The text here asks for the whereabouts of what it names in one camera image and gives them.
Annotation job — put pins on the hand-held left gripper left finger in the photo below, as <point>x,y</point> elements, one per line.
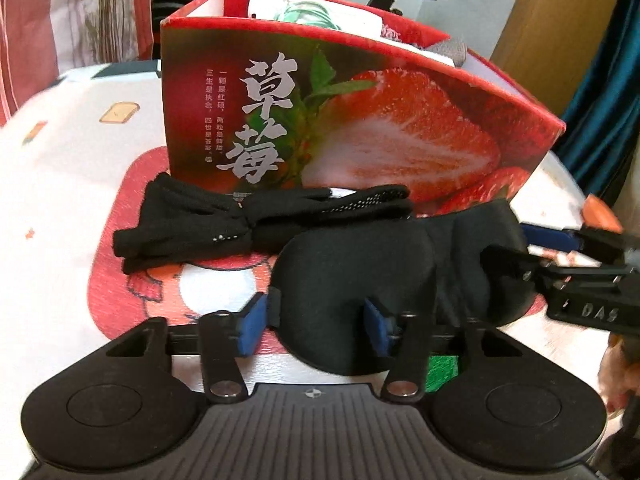
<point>252,325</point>

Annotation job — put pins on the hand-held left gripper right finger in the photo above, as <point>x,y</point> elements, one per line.
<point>377,327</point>

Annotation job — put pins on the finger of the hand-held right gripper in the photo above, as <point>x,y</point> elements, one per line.
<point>550,237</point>
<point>510,262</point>

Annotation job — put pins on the black sleep mask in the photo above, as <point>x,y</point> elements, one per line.
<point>360,270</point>

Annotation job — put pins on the red strawberry print box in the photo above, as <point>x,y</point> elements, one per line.
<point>400,135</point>

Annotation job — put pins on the person's right hand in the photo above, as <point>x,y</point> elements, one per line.
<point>617,375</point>

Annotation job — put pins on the black gloves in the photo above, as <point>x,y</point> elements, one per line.
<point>200,225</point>

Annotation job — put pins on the teal curtain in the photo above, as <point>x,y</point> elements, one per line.
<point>610,110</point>

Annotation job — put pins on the grey fabric item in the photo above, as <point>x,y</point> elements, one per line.
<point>447,54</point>

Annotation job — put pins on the wooden wardrobe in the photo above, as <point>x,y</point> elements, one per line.
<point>550,25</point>

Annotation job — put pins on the white packet with green print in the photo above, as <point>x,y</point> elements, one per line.
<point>310,10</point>

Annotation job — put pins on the printed red curtain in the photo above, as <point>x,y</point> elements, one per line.
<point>65,20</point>

